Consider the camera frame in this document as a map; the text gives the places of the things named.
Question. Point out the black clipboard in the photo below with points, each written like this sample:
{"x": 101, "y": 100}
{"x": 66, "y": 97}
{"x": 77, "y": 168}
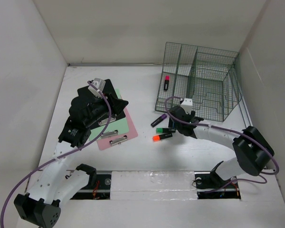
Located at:
{"x": 108, "y": 88}

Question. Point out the green wire mesh organizer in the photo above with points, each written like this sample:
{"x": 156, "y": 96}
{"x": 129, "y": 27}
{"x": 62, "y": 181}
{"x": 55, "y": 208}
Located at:
{"x": 210, "y": 77}

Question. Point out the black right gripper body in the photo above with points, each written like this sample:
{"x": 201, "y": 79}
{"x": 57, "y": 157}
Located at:
{"x": 178, "y": 127}

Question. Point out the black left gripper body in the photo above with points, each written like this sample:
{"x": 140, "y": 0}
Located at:
{"x": 99, "y": 109}

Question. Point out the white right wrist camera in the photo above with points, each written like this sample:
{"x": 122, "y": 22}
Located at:
{"x": 186, "y": 105}

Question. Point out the pink capped black highlighter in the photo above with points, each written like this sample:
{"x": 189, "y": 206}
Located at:
{"x": 166, "y": 83}

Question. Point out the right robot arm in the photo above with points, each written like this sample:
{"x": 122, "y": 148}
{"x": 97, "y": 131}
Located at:
{"x": 252, "y": 151}

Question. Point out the green clipboard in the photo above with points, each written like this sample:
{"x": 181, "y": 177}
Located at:
{"x": 120, "y": 125}

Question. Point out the purple capped black highlighter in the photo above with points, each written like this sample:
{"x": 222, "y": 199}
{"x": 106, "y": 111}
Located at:
{"x": 158, "y": 120}

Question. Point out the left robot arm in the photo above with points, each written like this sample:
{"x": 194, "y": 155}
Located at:
{"x": 41, "y": 204}

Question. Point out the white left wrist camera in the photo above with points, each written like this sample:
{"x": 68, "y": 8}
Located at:
{"x": 96, "y": 86}

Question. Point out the pink clipboard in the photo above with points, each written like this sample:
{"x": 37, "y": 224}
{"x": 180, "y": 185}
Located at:
{"x": 130, "y": 135}

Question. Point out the green capped black highlighter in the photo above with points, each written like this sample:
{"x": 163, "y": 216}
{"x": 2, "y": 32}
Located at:
{"x": 165, "y": 130}

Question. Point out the orange capped black highlighter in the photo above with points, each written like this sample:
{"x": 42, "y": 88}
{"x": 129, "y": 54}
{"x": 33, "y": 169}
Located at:
{"x": 160, "y": 137}

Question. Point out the blue capped black highlighter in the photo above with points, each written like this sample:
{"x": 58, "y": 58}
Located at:
{"x": 171, "y": 124}

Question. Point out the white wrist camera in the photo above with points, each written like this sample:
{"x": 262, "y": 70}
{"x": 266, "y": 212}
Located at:
{"x": 96, "y": 86}
{"x": 186, "y": 105}

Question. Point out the black mounting rail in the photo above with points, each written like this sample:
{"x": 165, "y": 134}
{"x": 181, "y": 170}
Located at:
{"x": 151, "y": 185}

